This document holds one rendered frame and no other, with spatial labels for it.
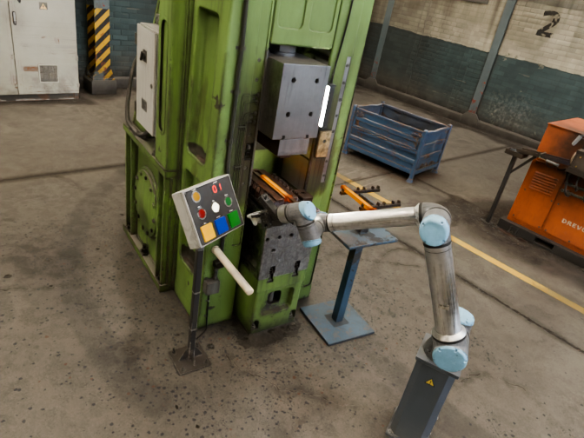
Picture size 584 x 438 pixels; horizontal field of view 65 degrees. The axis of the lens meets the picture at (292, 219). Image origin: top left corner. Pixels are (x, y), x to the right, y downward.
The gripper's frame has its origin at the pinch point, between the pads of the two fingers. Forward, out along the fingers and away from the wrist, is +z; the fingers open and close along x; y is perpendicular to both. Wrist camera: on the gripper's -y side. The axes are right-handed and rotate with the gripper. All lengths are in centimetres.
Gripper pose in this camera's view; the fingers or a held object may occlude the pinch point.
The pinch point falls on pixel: (248, 215)
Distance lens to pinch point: 230.9
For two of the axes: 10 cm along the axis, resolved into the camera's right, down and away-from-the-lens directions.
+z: -8.1, 1.1, 5.8
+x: 5.2, -3.2, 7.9
